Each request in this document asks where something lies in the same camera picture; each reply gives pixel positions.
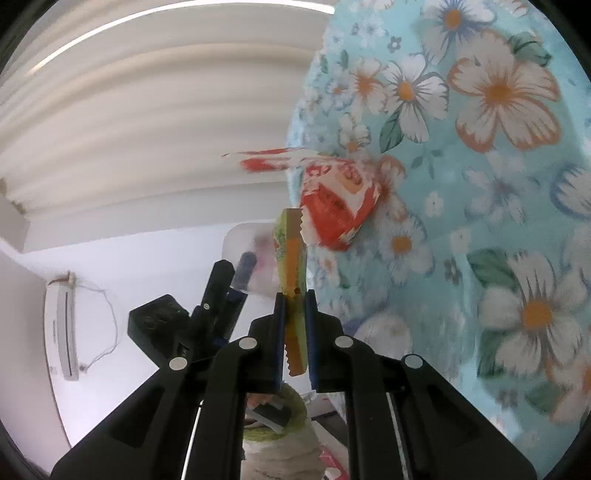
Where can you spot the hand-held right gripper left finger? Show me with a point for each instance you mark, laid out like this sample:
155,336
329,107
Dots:
268,350

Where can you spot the white wall air conditioner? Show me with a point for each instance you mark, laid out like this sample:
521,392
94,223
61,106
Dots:
62,332

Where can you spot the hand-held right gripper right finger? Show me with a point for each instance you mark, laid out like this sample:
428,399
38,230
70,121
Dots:
318,350

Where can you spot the yellow green snack wrapper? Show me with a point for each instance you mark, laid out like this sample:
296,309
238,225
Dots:
292,277

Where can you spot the floral light blue blanket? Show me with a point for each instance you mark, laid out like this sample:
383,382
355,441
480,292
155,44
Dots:
461,207

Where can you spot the clear plastic cup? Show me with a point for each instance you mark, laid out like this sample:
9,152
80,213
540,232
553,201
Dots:
263,263

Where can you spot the red snack packet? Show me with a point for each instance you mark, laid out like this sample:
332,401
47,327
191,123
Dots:
334,203

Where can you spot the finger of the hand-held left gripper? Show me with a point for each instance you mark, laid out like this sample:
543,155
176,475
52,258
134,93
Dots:
213,290
242,274

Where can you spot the white and green fuzzy cloth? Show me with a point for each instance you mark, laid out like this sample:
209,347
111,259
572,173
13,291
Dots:
281,447

